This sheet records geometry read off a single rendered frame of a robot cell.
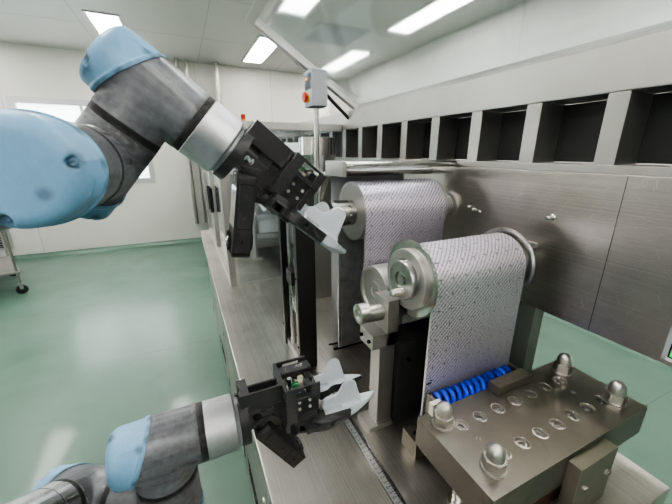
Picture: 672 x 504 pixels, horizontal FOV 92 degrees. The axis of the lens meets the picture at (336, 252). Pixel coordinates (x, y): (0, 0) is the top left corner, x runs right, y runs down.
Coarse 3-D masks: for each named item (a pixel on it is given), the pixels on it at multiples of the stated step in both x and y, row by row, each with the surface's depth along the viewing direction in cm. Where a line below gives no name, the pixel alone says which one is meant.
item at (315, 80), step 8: (312, 72) 93; (320, 72) 94; (304, 80) 98; (312, 80) 93; (320, 80) 94; (312, 88) 94; (320, 88) 95; (304, 96) 96; (312, 96) 95; (320, 96) 95; (312, 104) 95; (320, 104) 96
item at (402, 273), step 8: (392, 264) 62; (400, 264) 59; (408, 264) 58; (392, 272) 62; (400, 272) 60; (408, 272) 57; (392, 280) 62; (400, 280) 60; (408, 280) 58; (416, 280) 57; (392, 288) 63; (408, 288) 58; (416, 288) 57; (400, 296) 61; (408, 296) 58
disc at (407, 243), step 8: (408, 240) 60; (400, 248) 62; (416, 248) 58; (424, 248) 56; (424, 256) 56; (432, 264) 54; (432, 272) 55; (432, 280) 55; (432, 288) 55; (432, 296) 55; (424, 304) 58; (432, 304) 56; (408, 312) 62; (416, 312) 60; (424, 312) 58
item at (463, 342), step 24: (456, 312) 60; (480, 312) 62; (504, 312) 66; (432, 336) 58; (456, 336) 61; (480, 336) 65; (504, 336) 68; (432, 360) 60; (456, 360) 63; (480, 360) 67; (504, 360) 70; (432, 384) 62; (456, 384) 65
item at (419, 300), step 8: (408, 248) 60; (392, 256) 63; (400, 256) 61; (408, 256) 58; (416, 256) 57; (416, 264) 57; (424, 264) 56; (416, 272) 57; (424, 272) 55; (424, 280) 55; (424, 288) 55; (416, 296) 58; (424, 296) 56; (400, 304) 63; (408, 304) 60; (416, 304) 58
